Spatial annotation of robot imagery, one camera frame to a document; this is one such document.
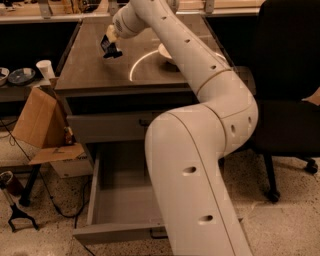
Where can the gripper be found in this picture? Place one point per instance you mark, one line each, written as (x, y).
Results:
(122, 24)

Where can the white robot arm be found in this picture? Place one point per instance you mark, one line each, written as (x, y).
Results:
(226, 113)

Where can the grey drawer cabinet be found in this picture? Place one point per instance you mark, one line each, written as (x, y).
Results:
(140, 80)

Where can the grey upper drawer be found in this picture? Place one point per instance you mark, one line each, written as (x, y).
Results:
(112, 127)

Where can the grey open lower drawer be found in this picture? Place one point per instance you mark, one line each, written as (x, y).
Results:
(143, 189)

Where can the white paper cup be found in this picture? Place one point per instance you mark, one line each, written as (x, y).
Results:
(45, 68)

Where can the wooden back shelf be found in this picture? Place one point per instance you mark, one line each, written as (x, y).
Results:
(31, 11)

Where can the blue plate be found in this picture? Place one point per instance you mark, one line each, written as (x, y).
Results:
(21, 77)

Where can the white bowl at left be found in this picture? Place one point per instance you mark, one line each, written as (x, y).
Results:
(4, 73)

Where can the brown cardboard box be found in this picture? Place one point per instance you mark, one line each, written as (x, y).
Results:
(42, 124)

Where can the white cardboard box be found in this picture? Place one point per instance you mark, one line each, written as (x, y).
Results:
(68, 168)

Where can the black office chair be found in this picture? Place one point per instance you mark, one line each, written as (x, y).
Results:
(281, 47)

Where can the black table leg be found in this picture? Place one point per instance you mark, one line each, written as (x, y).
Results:
(25, 196)

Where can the black grabber tool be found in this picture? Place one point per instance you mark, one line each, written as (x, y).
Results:
(16, 212)

